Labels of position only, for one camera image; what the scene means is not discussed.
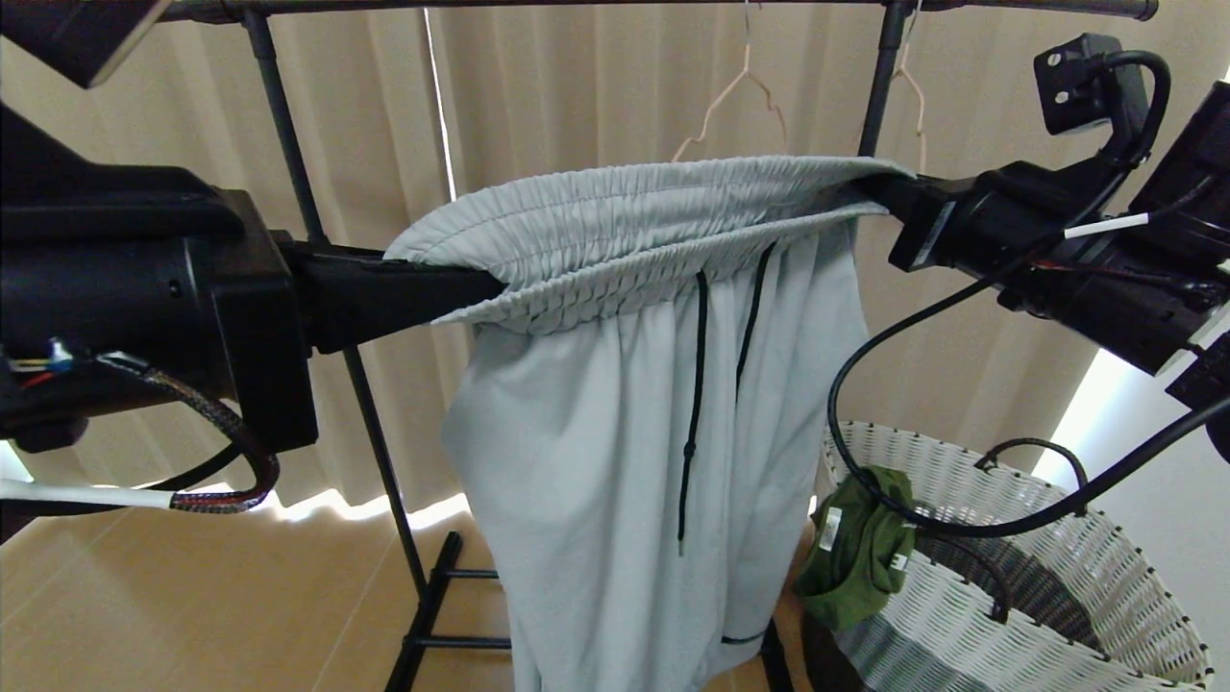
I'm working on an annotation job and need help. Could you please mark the green garment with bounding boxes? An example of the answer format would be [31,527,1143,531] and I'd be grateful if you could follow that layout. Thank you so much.
[793,466,919,632]

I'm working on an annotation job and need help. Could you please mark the pink clothes hanger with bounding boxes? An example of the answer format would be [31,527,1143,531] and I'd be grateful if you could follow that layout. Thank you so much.
[889,0,930,176]
[671,0,791,164]

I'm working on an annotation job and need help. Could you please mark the pale grey shorts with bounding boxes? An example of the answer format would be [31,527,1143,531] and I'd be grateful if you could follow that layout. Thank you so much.
[384,154,914,692]

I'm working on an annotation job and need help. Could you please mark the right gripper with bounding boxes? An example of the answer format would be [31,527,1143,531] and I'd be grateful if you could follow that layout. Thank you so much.
[889,159,1230,374]

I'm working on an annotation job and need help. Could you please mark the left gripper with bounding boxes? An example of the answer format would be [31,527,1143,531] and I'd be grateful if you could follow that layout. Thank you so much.
[0,187,320,455]

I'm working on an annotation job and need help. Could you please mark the beige curtain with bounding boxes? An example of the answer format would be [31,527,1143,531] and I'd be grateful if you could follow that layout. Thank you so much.
[0,0,1230,525]

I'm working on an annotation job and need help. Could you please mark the black clothes rack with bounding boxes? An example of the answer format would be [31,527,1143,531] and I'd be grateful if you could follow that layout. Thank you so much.
[159,0,1159,692]

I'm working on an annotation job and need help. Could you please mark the white laundry basket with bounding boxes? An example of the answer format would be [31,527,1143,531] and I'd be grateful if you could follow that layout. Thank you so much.
[802,420,1217,692]

